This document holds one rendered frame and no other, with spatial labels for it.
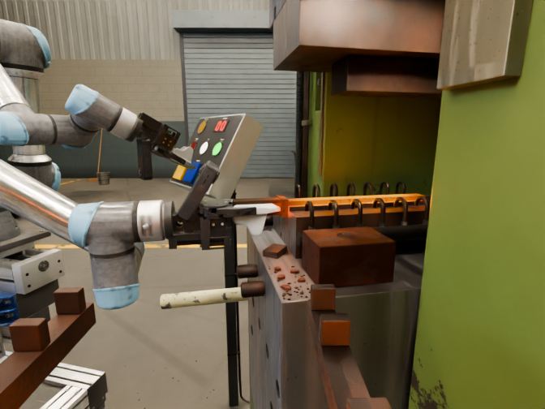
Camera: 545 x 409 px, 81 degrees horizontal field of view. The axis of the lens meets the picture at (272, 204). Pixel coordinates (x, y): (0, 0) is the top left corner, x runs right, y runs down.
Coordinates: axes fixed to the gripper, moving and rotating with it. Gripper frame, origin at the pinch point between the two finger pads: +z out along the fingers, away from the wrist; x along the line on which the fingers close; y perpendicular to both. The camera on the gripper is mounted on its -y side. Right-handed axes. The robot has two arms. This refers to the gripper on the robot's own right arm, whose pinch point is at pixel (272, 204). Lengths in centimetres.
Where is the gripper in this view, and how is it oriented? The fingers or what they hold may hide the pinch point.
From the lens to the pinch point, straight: 62.2
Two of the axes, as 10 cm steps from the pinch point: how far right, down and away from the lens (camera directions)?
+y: 0.0, 9.8, 2.1
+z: 9.8, -0.4, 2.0
